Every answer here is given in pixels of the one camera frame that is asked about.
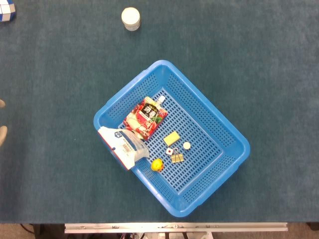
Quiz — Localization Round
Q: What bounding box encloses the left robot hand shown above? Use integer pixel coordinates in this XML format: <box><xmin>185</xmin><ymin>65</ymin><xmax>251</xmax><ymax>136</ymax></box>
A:
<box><xmin>0</xmin><ymin>99</ymin><xmax>8</xmax><ymax>147</ymax></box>

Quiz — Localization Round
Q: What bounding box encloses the white snack bag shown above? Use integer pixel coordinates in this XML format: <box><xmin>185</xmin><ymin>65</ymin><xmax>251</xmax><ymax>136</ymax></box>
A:
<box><xmin>97</xmin><ymin>126</ymin><xmax>150</xmax><ymax>171</ymax></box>

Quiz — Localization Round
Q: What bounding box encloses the gold binder clip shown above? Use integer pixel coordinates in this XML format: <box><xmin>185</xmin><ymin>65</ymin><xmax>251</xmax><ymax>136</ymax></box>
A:
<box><xmin>170</xmin><ymin>147</ymin><xmax>184</xmax><ymax>164</ymax></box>

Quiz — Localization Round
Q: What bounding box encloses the teal felt table cloth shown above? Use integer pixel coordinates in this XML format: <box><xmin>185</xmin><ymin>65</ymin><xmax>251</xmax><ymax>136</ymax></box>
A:
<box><xmin>0</xmin><ymin>0</ymin><xmax>319</xmax><ymax>224</ymax></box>

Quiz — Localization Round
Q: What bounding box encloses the blue white snake puzzle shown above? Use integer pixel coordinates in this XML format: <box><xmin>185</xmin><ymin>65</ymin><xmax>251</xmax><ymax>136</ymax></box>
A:
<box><xmin>0</xmin><ymin>0</ymin><xmax>16</xmax><ymax>22</ymax></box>

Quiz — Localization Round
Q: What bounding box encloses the red fruit jelly pouch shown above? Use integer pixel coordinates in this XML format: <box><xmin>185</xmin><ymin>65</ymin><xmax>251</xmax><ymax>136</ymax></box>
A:
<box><xmin>123</xmin><ymin>95</ymin><xmax>168</xmax><ymax>141</ymax></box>

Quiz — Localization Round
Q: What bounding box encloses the yellow toy ball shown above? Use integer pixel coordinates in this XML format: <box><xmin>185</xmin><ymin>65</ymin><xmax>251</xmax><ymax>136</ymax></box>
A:
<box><xmin>151</xmin><ymin>158</ymin><xmax>164</xmax><ymax>172</ymax></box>

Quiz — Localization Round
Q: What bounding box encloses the yellow rectangular eraser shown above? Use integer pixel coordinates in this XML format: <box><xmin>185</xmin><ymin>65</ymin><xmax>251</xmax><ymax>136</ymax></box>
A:
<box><xmin>163</xmin><ymin>131</ymin><xmax>180</xmax><ymax>147</ymax></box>

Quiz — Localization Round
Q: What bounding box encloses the white round jar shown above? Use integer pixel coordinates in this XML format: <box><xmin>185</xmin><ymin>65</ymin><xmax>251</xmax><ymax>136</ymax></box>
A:
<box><xmin>121</xmin><ymin>7</ymin><xmax>141</xmax><ymax>31</ymax></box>

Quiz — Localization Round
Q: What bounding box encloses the blue perforated plastic basket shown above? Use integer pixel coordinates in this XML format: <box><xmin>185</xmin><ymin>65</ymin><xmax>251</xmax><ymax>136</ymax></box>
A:
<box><xmin>93</xmin><ymin>59</ymin><xmax>251</xmax><ymax>218</ymax></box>

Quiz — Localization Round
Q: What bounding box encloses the aluminium frame rail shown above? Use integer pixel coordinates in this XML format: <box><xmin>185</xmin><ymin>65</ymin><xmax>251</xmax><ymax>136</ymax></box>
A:
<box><xmin>64</xmin><ymin>223</ymin><xmax>288</xmax><ymax>234</ymax></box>

